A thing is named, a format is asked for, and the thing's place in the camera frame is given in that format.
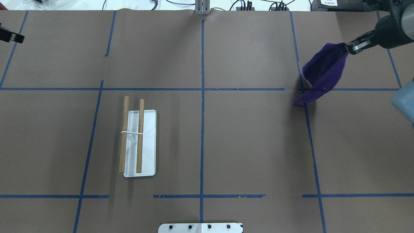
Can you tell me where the white towel rack base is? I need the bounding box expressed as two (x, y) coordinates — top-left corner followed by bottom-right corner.
(121, 110), (157, 178)

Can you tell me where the aluminium frame post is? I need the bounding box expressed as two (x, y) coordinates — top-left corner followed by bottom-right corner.
(195, 0), (211, 15)

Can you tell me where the white column pedestal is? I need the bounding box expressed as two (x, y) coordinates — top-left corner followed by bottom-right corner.
(158, 223), (244, 233)

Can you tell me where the wooden rack bar upper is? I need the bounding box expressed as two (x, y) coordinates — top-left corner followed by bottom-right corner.
(119, 96), (130, 173)

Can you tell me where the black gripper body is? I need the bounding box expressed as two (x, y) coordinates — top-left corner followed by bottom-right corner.
(356, 15), (413, 49)

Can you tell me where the wooden rack bar lower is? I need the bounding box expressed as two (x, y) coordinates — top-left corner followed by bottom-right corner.
(136, 99), (145, 173)

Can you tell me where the purple towel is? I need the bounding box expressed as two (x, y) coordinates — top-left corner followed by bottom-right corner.
(294, 43), (349, 107)

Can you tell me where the wooden rack bar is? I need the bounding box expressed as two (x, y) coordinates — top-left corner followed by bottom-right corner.
(136, 99), (145, 173)
(119, 96), (130, 173)

